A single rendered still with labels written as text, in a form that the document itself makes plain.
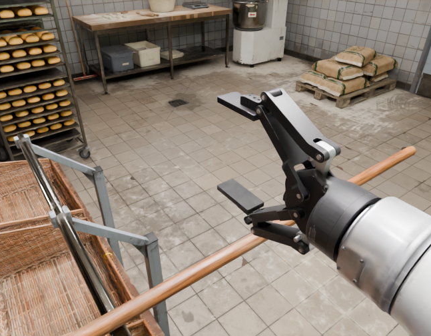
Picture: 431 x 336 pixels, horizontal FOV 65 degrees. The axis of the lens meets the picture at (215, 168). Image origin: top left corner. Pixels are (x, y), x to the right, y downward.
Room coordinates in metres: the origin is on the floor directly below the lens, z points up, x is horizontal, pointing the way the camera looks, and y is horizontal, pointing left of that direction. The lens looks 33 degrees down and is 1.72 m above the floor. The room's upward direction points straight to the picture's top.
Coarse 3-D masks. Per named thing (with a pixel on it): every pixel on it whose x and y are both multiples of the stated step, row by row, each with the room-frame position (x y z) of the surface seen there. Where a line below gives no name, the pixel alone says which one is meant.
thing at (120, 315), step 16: (384, 160) 0.83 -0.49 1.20; (400, 160) 0.85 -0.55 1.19; (368, 176) 0.75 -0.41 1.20; (288, 224) 0.57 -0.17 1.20; (240, 240) 0.51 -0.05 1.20; (256, 240) 0.51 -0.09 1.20; (224, 256) 0.47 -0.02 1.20; (192, 272) 0.43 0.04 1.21; (208, 272) 0.43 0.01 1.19; (160, 288) 0.39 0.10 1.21; (176, 288) 0.39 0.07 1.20; (128, 304) 0.36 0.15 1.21; (144, 304) 0.36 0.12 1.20; (96, 320) 0.33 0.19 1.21; (112, 320) 0.33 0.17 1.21; (128, 320) 0.34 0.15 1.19
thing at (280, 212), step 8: (264, 208) 0.35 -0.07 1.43; (272, 208) 0.33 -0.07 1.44; (280, 208) 0.31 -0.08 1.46; (296, 208) 0.28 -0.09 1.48; (248, 216) 0.34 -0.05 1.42; (256, 216) 0.33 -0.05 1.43; (264, 216) 0.32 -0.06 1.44; (272, 216) 0.31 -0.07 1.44; (280, 216) 0.29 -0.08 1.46; (288, 216) 0.29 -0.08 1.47; (296, 216) 0.27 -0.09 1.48; (248, 224) 0.34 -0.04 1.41
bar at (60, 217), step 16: (16, 144) 1.00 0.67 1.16; (32, 144) 1.05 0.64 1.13; (32, 160) 0.87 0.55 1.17; (64, 160) 1.09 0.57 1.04; (96, 176) 1.14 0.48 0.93; (48, 192) 0.71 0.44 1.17; (96, 192) 1.15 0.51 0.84; (64, 208) 0.65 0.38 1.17; (64, 224) 0.59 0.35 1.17; (80, 224) 0.65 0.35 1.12; (96, 224) 0.69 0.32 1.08; (112, 224) 1.15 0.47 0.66; (80, 240) 0.55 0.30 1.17; (112, 240) 1.14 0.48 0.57; (128, 240) 0.72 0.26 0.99; (144, 240) 0.75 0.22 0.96; (80, 256) 0.49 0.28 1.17; (144, 256) 0.77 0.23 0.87; (80, 272) 0.46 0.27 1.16; (96, 272) 0.45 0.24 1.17; (160, 272) 0.76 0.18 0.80; (96, 288) 0.41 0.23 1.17; (96, 304) 0.39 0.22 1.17; (112, 304) 0.38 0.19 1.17; (160, 304) 0.75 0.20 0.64; (160, 320) 0.74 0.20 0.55
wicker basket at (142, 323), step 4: (140, 320) 0.63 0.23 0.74; (144, 320) 0.63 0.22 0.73; (128, 324) 0.61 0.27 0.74; (132, 324) 0.61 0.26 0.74; (136, 324) 0.61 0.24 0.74; (140, 324) 0.62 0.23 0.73; (144, 324) 0.62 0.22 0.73; (148, 324) 0.62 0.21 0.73; (128, 328) 0.60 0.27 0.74; (132, 328) 0.60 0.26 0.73; (136, 328) 0.61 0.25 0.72; (140, 328) 0.62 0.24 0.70; (144, 328) 0.63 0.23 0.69; (148, 328) 0.60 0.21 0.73; (152, 328) 0.61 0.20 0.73; (132, 332) 0.61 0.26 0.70; (136, 332) 0.62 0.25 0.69; (140, 332) 0.62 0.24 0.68; (144, 332) 0.63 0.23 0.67; (148, 332) 0.59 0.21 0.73; (152, 332) 0.59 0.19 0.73
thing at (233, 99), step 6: (222, 96) 0.40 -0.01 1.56; (228, 96) 0.40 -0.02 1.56; (234, 96) 0.40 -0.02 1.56; (222, 102) 0.39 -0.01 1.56; (228, 102) 0.38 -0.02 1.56; (234, 102) 0.38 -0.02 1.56; (234, 108) 0.37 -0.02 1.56; (240, 108) 0.36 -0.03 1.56; (246, 108) 0.36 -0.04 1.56; (240, 114) 0.36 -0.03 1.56; (246, 114) 0.35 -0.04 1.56; (252, 114) 0.35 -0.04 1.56; (270, 114) 0.36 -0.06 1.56; (252, 120) 0.34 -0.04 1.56
